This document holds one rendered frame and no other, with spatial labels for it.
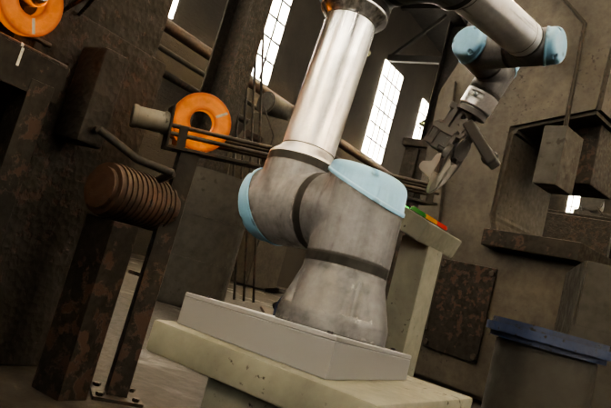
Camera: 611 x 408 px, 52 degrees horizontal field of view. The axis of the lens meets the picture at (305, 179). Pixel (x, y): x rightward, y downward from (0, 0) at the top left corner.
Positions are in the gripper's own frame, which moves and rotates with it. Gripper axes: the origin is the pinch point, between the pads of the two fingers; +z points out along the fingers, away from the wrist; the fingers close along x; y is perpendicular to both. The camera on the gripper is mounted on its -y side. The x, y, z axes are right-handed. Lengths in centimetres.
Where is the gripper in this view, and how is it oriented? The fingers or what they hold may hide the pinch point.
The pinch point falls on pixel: (433, 189)
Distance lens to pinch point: 145.6
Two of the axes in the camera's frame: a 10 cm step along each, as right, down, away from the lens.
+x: -5.1, -2.6, -8.2
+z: -5.3, 8.5, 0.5
